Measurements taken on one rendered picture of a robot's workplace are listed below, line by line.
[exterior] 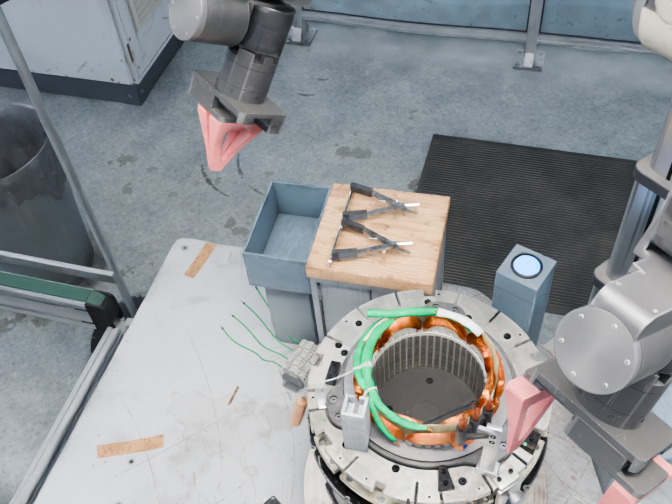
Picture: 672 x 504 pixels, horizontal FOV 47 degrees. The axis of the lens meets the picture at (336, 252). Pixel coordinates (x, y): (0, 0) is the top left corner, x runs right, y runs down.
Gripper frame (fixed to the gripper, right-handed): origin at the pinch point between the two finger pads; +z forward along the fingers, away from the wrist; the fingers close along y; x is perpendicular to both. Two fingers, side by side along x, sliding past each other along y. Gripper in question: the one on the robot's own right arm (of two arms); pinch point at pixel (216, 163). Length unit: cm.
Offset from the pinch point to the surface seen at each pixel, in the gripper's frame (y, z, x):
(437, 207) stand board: 0.1, 8.8, 47.3
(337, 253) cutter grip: -0.9, 16.8, 29.0
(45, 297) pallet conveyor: -55, 65, 15
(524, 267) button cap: 17, 9, 51
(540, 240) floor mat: -37, 54, 175
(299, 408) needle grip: 14.9, 30.0, 14.7
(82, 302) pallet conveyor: -48, 62, 19
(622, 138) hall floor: -53, 23, 228
